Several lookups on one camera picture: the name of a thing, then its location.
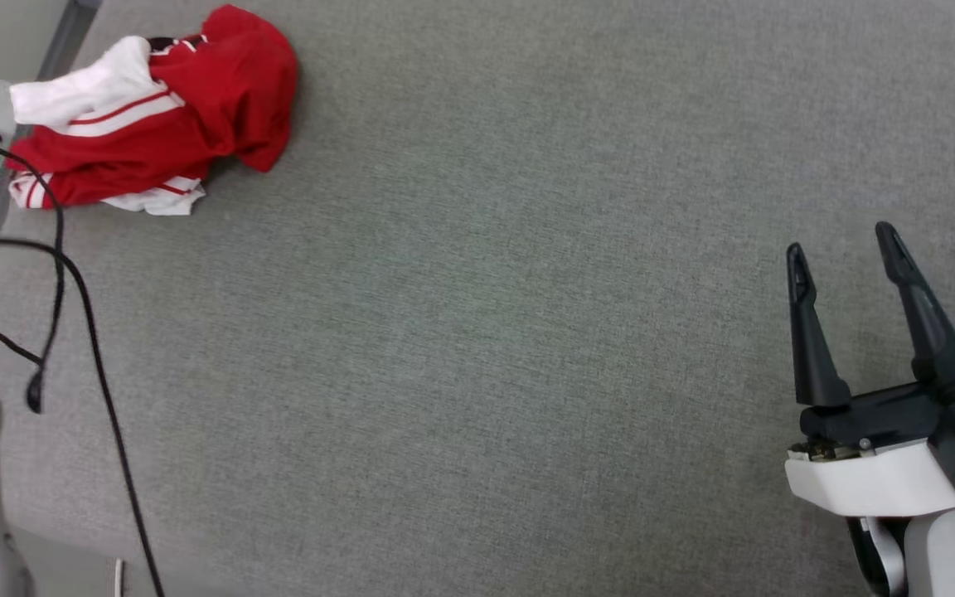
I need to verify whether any red and white sports shirt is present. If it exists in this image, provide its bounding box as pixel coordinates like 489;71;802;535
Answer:
5;4;300;217

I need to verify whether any long thin black cable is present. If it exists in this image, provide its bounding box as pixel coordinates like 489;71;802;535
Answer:
0;239;166;597

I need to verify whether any grey fabric sofa cushion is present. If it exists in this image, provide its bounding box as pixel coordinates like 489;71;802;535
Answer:
0;0;955;597

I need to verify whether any thin black cable with plug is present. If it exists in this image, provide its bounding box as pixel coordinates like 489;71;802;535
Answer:
0;139;65;414

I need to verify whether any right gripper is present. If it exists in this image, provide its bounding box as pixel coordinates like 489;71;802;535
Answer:
784;221;955;520

